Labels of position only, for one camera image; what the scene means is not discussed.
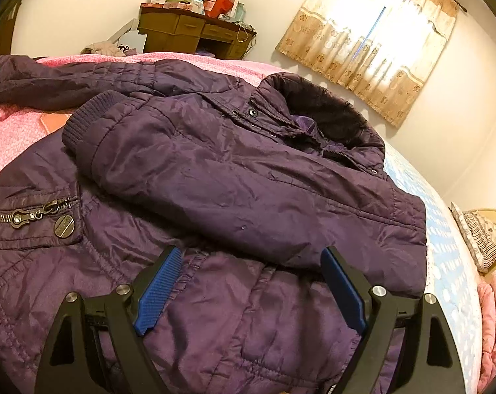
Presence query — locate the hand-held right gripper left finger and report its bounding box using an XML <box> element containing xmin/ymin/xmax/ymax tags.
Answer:
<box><xmin>34</xmin><ymin>246</ymin><xmax>183</xmax><ymax>394</ymax></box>

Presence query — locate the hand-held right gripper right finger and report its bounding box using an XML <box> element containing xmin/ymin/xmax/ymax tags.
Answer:
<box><xmin>320</xmin><ymin>246</ymin><xmax>466</xmax><ymax>394</ymax></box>

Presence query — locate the purple padded jacket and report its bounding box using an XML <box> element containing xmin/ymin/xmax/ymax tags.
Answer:
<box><xmin>0</xmin><ymin>54</ymin><xmax>428</xmax><ymax>394</ymax></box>

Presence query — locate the blue dotted blanket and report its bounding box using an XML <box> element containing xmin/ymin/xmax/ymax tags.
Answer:
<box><xmin>381</xmin><ymin>140</ymin><xmax>484</xmax><ymax>394</ymax></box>

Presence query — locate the striped pillow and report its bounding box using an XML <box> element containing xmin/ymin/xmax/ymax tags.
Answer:
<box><xmin>451</xmin><ymin>202</ymin><xmax>496</xmax><ymax>272</ymax></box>

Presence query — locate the pink bed sheet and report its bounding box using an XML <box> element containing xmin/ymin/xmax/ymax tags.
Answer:
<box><xmin>0</xmin><ymin>51</ymin><xmax>281</xmax><ymax>189</ymax></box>

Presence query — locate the beige bundled clothing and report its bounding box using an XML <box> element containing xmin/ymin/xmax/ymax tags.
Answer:
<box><xmin>81</xmin><ymin>41</ymin><xmax>126</xmax><ymax>57</ymax></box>

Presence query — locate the white paper bag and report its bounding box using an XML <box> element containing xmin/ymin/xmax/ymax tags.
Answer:
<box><xmin>116</xmin><ymin>31</ymin><xmax>148</xmax><ymax>53</ymax></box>

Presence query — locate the beige patterned curtain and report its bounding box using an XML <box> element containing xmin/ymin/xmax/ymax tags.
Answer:
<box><xmin>275</xmin><ymin>0</ymin><xmax>464</xmax><ymax>129</ymax></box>

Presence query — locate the brown wooden desk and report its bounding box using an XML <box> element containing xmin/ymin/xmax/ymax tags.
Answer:
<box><xmin>137</xmin><ymin>2</ymin><xmax>258</xmax><ymax>60</ymax></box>

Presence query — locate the flat pink box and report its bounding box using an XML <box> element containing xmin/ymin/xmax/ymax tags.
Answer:
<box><xmin>141</xmin><ymin>2</ymin><xmax>193</xmax><ymax>13</ymax></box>

